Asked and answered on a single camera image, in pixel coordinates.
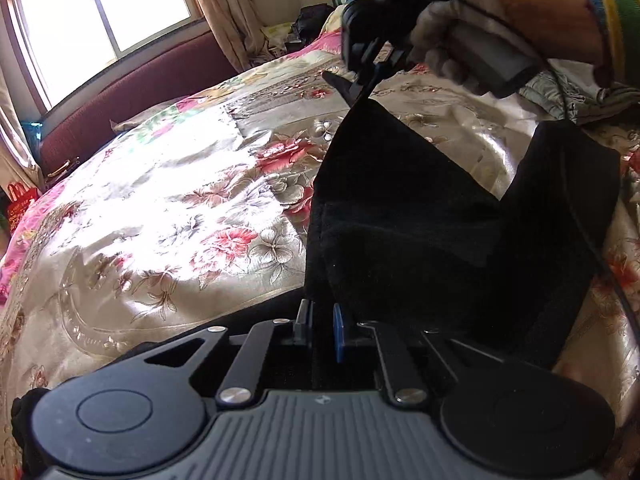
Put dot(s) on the beige curtain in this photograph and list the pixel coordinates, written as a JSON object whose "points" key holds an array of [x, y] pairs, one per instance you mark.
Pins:
{"points": [[227, 10], [15, 140]]}

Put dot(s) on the person's right hand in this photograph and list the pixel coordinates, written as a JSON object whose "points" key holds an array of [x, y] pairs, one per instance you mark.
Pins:
{"points": [[435, 25]]}

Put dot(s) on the window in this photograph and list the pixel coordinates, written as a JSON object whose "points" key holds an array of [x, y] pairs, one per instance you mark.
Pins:
{"points": [[100, 15]]}

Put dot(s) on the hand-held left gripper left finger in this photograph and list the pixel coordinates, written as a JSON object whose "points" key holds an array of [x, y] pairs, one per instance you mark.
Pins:
{"points": [[304, 321]]}

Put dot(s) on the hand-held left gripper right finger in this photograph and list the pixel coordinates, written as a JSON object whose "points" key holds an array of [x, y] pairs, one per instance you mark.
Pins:
{"points": [[339, 332]]}

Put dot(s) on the black bag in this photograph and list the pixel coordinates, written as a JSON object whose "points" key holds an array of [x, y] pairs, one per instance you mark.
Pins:
{"points": [[312, 22]]}

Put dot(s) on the grey-green folded clothes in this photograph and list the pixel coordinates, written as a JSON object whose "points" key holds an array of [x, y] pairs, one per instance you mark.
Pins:
{"points": [[585, 95]]}

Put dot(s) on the floral satin bed blanket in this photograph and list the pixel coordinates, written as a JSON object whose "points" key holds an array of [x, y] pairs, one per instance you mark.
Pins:
{"points": [[165, 200]]}

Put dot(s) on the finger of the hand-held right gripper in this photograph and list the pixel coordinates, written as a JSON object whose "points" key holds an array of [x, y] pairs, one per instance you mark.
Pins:
{"points": [[341, 86], [371, 79]]}

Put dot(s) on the person's right forearm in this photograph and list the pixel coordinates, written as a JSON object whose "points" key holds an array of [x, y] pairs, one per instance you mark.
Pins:
{"points": [[555, 25]]}

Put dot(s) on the black pants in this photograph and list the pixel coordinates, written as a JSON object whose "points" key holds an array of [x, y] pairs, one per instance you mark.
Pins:
{"points": [[425, 220]]}

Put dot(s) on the red paper bag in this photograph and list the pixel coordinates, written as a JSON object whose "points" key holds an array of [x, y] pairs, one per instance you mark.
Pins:
{"points": [[20, 202]]}

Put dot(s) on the maroon upholstered bench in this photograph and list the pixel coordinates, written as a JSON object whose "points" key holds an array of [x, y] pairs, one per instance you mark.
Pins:
{"points": [[130, 90]]}

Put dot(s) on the blue plastic bag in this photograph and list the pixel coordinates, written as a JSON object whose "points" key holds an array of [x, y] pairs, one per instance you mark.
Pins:
{"points": [[32, 137]]}

